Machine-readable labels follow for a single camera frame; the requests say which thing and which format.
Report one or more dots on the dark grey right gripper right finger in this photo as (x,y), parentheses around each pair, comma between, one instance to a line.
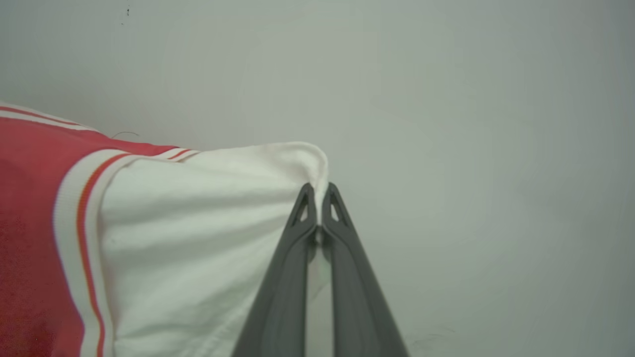
(359,307)

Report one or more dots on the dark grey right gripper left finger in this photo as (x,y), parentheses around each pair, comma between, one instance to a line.
(280,307)

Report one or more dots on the red and white garment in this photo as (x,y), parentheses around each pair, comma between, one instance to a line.
(188,248)

